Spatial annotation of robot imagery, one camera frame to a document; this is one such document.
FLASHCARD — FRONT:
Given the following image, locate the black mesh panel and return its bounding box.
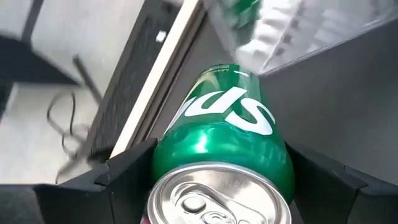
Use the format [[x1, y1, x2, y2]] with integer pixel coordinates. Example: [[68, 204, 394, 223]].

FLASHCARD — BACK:
[[82, 0, 183, 161]]

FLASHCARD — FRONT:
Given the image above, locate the wooden table border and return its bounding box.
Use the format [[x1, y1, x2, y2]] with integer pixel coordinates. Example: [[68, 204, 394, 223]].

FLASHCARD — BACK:
[[109, 0, 208, 159]]

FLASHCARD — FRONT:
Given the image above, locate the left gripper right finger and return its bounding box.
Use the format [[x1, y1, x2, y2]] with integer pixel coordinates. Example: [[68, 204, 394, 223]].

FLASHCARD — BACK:
[[285, 141, 370, 224]]

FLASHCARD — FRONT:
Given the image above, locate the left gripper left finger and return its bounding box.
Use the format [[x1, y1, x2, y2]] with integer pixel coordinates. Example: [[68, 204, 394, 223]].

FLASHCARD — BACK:
[[34, 138, 159, 224]]

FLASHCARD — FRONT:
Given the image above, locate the black looped floor cable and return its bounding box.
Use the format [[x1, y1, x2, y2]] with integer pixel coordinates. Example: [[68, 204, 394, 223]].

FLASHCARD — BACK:
[[46, 90, 103, 184]]

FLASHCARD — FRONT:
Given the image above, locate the clear plastic bin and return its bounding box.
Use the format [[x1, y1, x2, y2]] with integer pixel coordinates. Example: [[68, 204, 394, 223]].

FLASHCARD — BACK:
[[201, 0, 398, 75]]

